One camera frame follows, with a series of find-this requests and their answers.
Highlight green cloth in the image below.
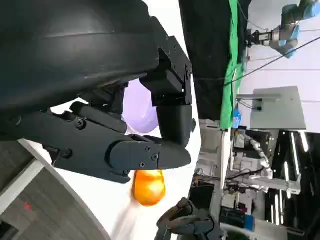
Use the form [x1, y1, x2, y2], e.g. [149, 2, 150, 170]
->
[219, 0, 249, 130]

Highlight black backdrop cloth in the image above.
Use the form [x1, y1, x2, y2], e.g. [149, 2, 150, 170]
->
[178, 0, 253, 121]

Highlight orange white toy bread roll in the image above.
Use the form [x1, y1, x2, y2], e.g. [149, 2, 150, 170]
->
[131, 169, 166, 208]

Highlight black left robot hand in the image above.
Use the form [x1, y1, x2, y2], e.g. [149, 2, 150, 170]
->
[0, 0, 197, 185]

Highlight blue bottle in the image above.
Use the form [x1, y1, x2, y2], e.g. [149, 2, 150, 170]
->
[232, 106, 243, 128]

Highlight lilac plate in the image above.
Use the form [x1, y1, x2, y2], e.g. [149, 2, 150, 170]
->
[121, 79, 161, 135]

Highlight grey metal cabinet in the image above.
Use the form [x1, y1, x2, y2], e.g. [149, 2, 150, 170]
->
[236, 86, 307, 131]

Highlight long black workshop cable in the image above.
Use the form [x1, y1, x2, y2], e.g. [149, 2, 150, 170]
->
[223, 36, 320, 87]

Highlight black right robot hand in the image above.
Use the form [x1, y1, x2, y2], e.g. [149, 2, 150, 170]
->
[156, 196, 225, 240]

